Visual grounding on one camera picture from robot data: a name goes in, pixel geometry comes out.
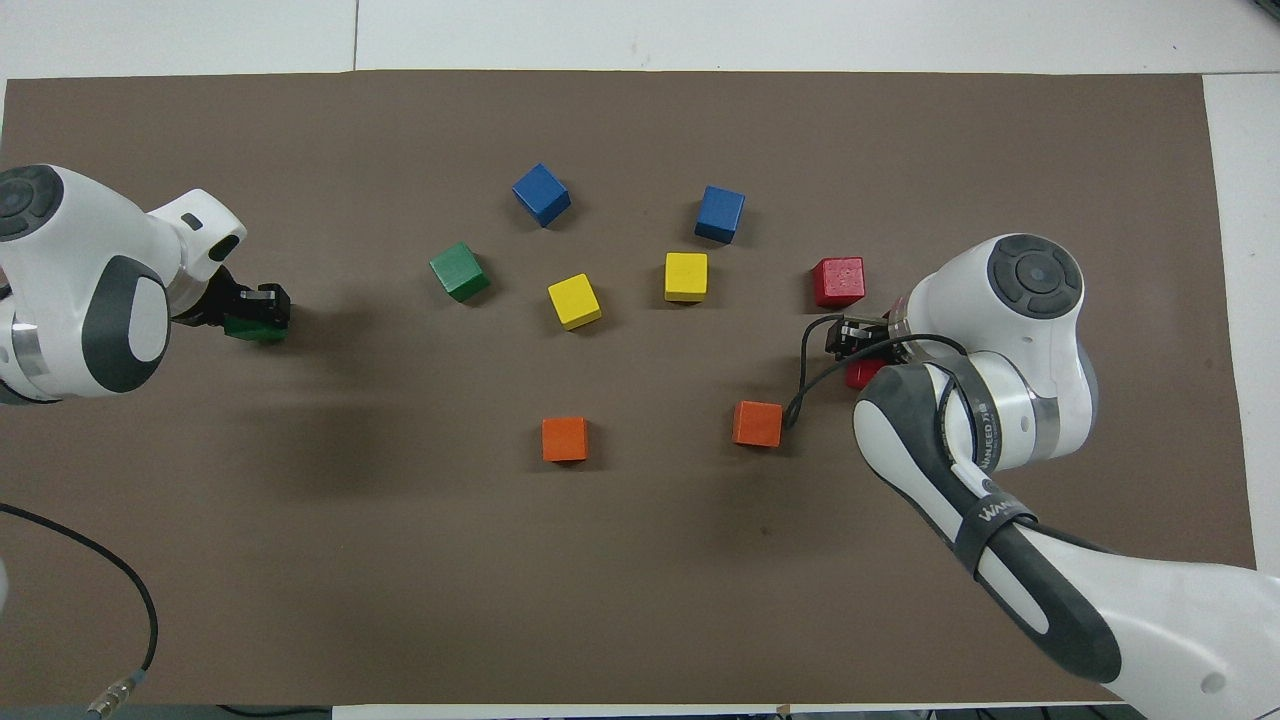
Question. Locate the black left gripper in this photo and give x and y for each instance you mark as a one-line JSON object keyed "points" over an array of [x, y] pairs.
{"points": [[215, 300]]}

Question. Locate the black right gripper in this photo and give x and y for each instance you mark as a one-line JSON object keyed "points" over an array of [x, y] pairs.
{"points": [[875, 333]]}

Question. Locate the green wooden block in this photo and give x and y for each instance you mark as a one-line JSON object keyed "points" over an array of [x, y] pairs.
{"points": [[255, 332], [459, 270]]}

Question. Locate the red wooden block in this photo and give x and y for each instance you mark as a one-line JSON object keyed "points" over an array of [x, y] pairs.
{"points": [[862, 375], [838, 281]]}

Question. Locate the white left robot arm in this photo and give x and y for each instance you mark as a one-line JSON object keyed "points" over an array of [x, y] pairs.
{"points": [[70, 270]]}

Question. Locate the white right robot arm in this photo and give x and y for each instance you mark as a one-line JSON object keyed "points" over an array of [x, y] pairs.
{"points": [[1030, 400]]}

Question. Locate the orange wooden block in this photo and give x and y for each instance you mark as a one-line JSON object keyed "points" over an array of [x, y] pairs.
{"points": [[565, 438], [757, 422]]}

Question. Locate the yellow wooden block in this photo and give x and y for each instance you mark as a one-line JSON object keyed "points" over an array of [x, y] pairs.
{"points": [[574, 300], [686, 275]]}

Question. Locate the blue wooden block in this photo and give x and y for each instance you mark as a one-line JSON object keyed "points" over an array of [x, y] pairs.
{"points": [[720, 212], [541, 194]]}

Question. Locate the brown table mat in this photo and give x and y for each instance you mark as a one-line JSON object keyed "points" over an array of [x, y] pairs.
{"points": [[640, 600]]}

